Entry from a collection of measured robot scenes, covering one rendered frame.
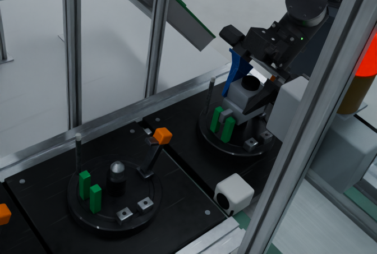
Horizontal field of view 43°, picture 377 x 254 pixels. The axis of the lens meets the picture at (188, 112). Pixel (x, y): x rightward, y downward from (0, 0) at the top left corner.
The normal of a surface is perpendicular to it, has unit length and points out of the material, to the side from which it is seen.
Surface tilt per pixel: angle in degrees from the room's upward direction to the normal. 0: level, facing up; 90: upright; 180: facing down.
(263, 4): 0
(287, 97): 90
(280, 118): 90
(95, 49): 0
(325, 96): 90
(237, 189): 0
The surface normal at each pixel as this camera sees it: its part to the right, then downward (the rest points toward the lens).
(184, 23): 0.49, 0.65
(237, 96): -0.76, 0.36
